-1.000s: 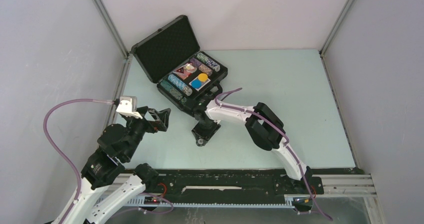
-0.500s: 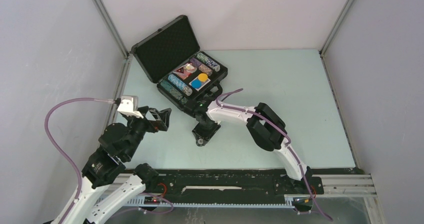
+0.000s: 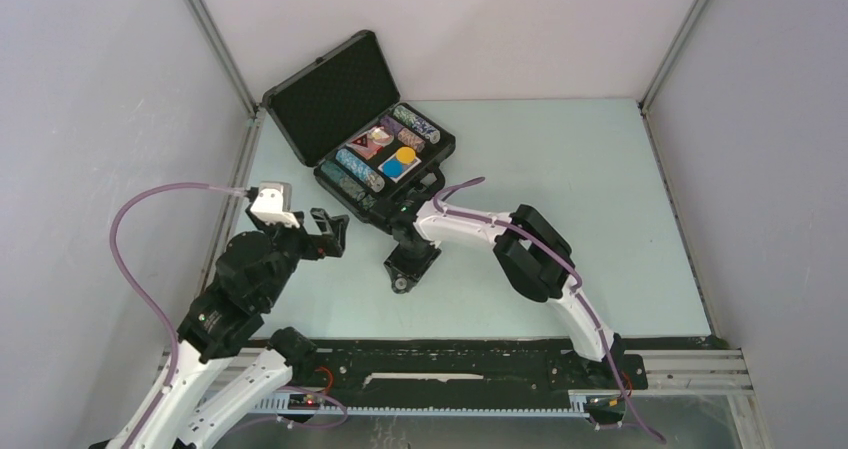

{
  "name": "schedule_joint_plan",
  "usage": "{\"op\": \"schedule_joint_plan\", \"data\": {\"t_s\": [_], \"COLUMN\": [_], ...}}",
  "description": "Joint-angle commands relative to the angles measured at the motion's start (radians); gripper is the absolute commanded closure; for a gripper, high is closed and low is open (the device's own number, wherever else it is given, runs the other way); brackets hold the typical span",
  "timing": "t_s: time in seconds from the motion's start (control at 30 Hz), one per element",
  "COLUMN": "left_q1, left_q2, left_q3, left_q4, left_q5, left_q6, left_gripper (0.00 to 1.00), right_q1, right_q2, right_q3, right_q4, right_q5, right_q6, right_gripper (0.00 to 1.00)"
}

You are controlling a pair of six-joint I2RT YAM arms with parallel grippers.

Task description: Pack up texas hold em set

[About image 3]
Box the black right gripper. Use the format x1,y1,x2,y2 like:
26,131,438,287
385,240,443,291

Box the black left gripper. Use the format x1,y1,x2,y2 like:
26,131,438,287
249,203,349,307

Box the blue poker chip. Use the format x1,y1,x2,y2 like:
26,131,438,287
392,277,410,294

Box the blue round button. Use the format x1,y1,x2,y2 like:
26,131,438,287
380,158,405,179

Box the yellow round button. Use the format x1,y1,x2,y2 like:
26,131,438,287
395,146,417,165

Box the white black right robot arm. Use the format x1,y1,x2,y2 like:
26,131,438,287
384,199,624,387

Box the black poker set case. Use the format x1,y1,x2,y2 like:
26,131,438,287
263,30,456,233

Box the light blue grey chip row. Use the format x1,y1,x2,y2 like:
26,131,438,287
335,149,385,192

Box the all in triangle token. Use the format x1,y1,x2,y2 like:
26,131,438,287
346,134,375,160

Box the clear round dealer button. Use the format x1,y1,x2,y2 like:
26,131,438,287
368,126,394,147

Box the purple orange chip row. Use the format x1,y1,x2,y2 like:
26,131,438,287
379,116,426,153

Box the green blue chip row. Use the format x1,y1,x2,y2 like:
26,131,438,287
392,104,441,144

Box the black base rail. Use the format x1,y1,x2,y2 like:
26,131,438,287
292,338,648,415

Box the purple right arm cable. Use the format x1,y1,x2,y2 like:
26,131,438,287
432,176,667,446

